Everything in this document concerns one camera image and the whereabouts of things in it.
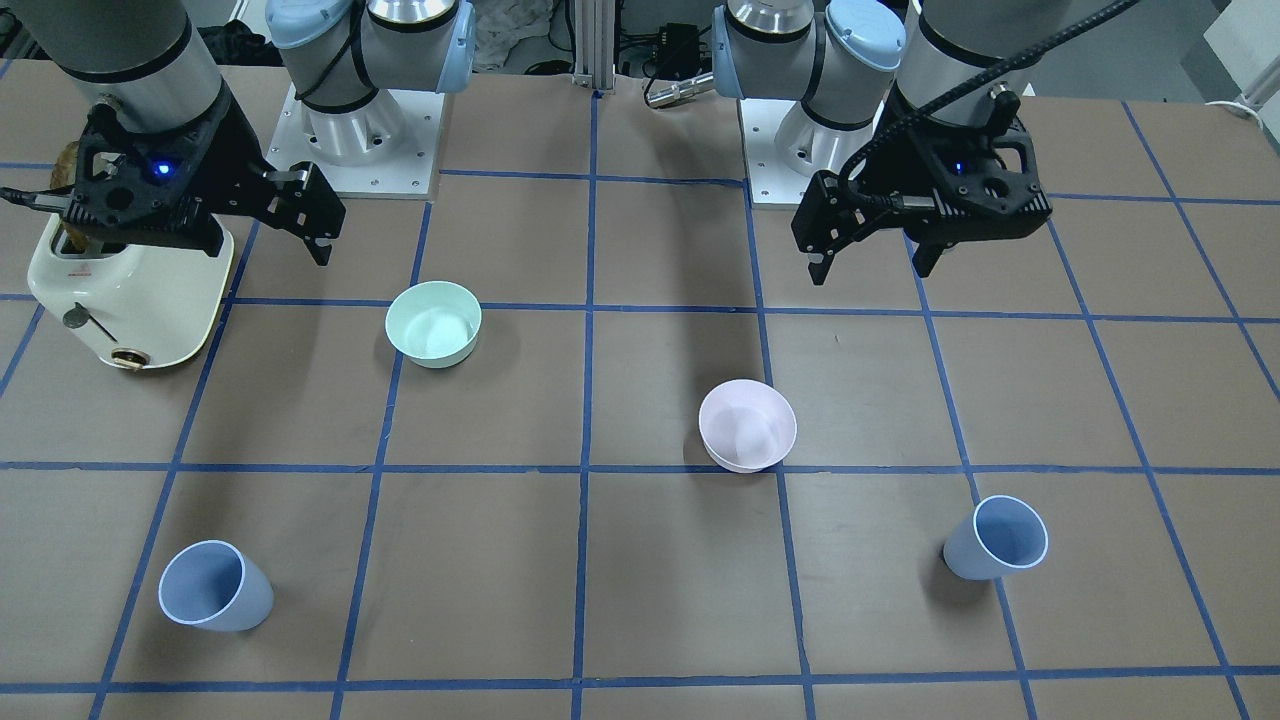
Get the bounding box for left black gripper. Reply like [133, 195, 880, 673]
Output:
[791, 88, 1053, 287]

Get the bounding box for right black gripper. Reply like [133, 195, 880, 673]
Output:
[3, 86, 346, 266]

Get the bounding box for blue cup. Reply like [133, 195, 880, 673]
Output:
[942, 495, 1050, 582]
[157, 539, 275, 632]

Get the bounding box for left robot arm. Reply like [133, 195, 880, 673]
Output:
[710, 1, 1068, 284]

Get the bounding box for green bowl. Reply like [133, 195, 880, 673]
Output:
[384, 281, 483, 369]

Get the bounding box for cream toaster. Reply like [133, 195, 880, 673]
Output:
[27, 215, 236, 370]

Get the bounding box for pink bowl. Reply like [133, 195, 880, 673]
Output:
[698, 379, 797, 474]

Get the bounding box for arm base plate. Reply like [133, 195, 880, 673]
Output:
[739, 99, 884, 210]
[265, 86, 451, 201]

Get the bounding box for aluminium frame post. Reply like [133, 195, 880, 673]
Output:
[570, 0, 617, 96]

